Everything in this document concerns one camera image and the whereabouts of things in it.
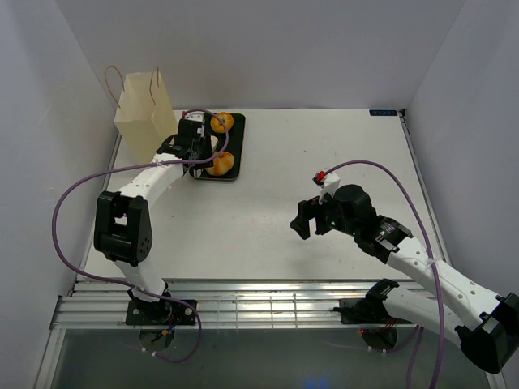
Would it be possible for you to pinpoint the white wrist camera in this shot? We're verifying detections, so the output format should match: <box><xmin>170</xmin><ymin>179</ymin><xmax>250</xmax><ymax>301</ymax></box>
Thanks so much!
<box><xmin>313</xmin><ymin>171</ymin><xmax>341</xmax><ymax>204</ymax></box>
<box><xmin>182</xmin><ymin>112</ymin><xmax>204</xmax><ymax>124</ymax></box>

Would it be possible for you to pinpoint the aluminium rail frame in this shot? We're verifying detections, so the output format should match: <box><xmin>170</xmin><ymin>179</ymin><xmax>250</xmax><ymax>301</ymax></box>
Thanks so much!
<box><xmin>49</xmin><ymin>279</ymin><xmax>427</xmax><ymax>330</ymax></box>

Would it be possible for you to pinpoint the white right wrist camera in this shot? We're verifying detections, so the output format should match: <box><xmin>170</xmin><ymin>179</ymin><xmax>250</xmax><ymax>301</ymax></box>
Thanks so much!
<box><xmin>313</xmin><ymin>171</ymin><xmax>341</xmax><ymax>204</ymax></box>

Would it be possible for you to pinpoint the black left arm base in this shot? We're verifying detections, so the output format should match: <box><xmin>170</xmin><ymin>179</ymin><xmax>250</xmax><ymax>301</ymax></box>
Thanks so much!
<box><xmin>125</xmin><ymin>290</ymin><xmax>198</xmax><ymax>326</ymax></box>

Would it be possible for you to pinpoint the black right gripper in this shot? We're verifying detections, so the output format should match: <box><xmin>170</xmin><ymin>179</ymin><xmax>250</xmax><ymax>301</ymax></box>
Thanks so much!
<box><xmin>290</xmin><ymin>186</ymin><xmax>358</xmax><ymax>240</ymax></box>

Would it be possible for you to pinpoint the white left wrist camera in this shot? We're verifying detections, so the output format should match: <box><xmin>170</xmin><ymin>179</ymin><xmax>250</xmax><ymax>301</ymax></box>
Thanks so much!
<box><xmin>182</xmin><ymin>112</ymin><xmax>204</xmax><ymax>124</ymax></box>

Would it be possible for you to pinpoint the golden bagel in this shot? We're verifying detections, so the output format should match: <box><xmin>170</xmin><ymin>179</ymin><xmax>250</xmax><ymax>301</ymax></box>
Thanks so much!
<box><xmin>210</xmin><ymin>112</ymin><xmax>234</xmax><ymax>134</ymax></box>

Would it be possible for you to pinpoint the black rectangular tray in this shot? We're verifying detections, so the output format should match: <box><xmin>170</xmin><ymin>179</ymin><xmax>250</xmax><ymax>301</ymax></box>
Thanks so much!
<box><xmin>197</xmin><ymin>113</ymin><xmax>246</xmax><ymax>182</ymax></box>

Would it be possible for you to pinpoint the round pumpkin-shaped bun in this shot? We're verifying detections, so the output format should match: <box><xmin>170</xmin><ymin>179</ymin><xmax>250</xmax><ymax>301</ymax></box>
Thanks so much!
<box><xmin>204</xmin><ymin>152</ymin><xmax>234</xmax><ymax>177</ymax></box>

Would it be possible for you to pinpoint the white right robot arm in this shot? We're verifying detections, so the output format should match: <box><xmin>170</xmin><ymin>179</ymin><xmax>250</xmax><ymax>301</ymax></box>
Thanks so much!
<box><xmin>290</xmin><ymin>185</ymin><xmax>518</xmax><ymax>374</ymax></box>

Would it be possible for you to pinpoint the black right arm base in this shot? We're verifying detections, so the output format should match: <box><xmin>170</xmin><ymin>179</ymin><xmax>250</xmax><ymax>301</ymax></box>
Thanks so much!
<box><xmin>331</xmin><ymin>279</ymin><xmax>410</xmax><ymax>325</ymax></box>

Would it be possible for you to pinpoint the blue table label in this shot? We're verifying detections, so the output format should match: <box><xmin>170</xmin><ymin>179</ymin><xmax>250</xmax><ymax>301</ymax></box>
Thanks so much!
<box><xmin>369</xmin><ymin>109</ymin><xmax>398</xmax><ymax>117</ymax></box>

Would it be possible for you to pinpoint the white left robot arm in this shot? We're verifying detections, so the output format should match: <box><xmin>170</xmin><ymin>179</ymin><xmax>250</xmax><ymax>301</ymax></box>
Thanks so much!
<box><xmin>94</xmin><ymin>113</ymin><xmax>212</xmax><ymax>324</ymax></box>

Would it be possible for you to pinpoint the white glazed donut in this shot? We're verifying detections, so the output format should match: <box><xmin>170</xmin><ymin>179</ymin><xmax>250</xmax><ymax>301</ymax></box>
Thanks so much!
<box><xmin>210</xmin><ymin>135</ymin><xmax>219</xmax><ymax>152</ymax></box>

